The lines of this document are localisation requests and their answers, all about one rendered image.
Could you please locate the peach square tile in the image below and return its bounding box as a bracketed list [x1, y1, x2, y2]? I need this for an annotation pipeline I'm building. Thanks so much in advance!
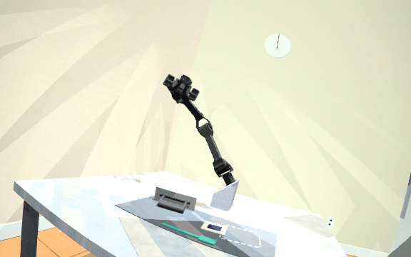
[201, 221, 227, 235]

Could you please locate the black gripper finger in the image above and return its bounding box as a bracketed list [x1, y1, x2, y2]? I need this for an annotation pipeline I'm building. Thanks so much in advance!
[182, 82, 192, 96]
[172, 78, 184, 89]

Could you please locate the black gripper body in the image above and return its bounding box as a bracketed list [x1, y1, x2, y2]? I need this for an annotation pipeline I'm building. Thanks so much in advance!
[163, 74, 200, 101]

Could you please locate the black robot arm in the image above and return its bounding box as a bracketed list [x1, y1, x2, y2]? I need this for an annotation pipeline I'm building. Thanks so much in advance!
[167, 75, 237, 186]

